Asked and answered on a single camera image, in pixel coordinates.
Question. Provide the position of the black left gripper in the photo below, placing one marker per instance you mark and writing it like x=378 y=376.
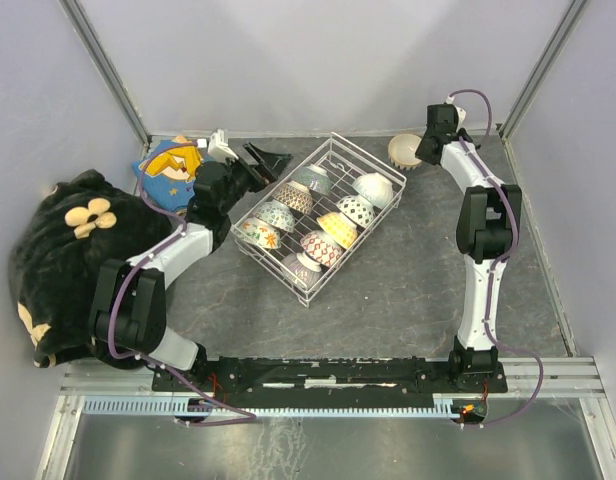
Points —
x=269 y=168

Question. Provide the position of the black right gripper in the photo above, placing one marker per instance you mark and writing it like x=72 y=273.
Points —
x=421 y=152

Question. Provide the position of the white bowl teal leaf pattern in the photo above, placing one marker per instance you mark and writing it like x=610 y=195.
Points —
x=402 y=150

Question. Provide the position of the white wire dish rack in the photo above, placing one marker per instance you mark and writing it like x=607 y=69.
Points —
x=305 y=229

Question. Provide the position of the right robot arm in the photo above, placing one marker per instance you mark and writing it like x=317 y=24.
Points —
x=487 y=233

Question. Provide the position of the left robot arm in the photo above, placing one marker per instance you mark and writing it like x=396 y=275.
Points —
x=128 y=317

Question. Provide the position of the maroon tile pattern bowl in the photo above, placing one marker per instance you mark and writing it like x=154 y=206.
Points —
x=295 y=196

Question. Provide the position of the white bowl orange flower pattern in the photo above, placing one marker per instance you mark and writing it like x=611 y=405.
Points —
x=257 y=232

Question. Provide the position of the plain white ribbed bowl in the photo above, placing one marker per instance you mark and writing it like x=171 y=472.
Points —
x=375 y=188

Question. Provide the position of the yellow sun pattern bowl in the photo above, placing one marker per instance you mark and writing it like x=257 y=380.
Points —
x=341 y=229

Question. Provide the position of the grey striped bowl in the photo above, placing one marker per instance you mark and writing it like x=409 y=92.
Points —
x=301 y=270

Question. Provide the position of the black plush flower blanket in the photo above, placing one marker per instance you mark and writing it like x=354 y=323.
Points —
x=54 y=266

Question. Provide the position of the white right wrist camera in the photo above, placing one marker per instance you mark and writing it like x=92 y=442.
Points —
x=461 y=113

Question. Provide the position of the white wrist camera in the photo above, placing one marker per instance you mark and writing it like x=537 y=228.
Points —
x=217 y=146
x=461 y=113

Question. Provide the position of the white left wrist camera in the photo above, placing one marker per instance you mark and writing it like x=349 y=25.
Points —
x=217 y=146

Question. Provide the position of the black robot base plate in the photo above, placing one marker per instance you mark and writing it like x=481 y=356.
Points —
x=264 y=383

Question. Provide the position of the aluminium frame rails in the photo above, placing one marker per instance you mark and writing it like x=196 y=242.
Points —
x=575 y=377

